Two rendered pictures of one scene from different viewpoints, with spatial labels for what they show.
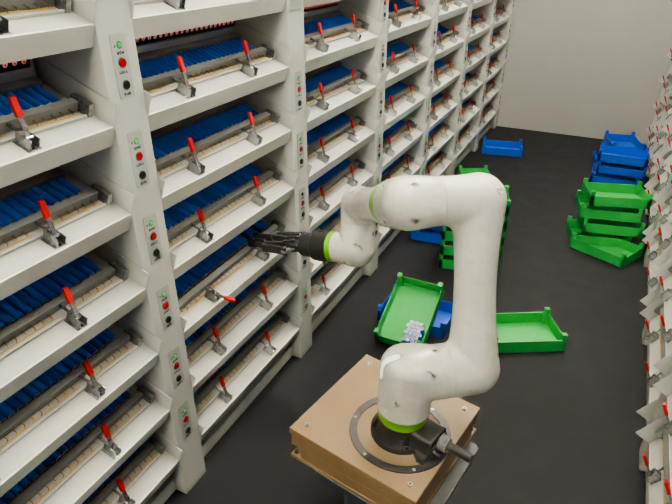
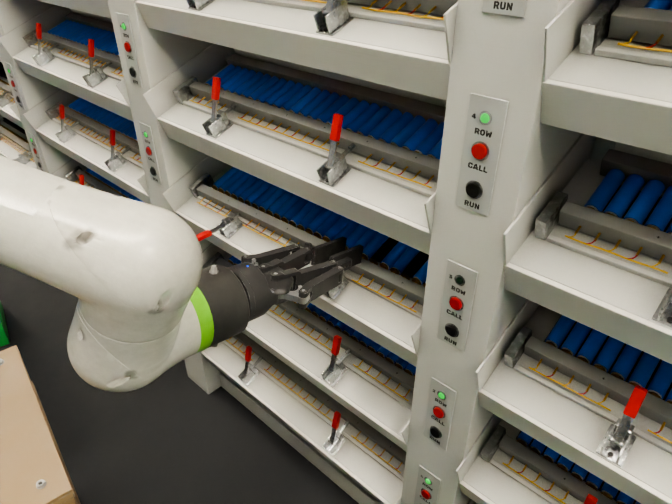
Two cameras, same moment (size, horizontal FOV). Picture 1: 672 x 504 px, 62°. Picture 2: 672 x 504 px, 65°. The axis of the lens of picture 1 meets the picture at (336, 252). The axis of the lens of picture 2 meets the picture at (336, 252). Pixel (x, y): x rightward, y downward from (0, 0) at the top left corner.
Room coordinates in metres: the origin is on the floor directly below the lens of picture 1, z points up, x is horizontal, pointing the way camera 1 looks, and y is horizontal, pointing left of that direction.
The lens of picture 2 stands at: (1.79, -0.41, 1.06)
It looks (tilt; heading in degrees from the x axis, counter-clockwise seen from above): 33 degrees down; 107
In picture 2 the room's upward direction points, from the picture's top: straight up
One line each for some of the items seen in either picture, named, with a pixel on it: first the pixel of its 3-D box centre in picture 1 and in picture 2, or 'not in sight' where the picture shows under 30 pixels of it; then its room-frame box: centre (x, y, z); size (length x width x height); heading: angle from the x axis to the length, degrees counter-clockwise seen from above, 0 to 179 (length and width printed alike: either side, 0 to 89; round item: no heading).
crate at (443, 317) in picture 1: (417, 310); not in sight; (2.02, -0.36, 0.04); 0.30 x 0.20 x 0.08; 64
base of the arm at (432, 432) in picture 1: (420, 434); not in sight; (0.98, -0.21, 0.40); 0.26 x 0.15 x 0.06; 51
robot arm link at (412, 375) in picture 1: (411, 384); not in sight; (1.02, -0.18, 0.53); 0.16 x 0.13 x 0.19; 102
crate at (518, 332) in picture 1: (521, 329); not in sight; (1.88, -0.77, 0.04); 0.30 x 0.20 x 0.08; 93
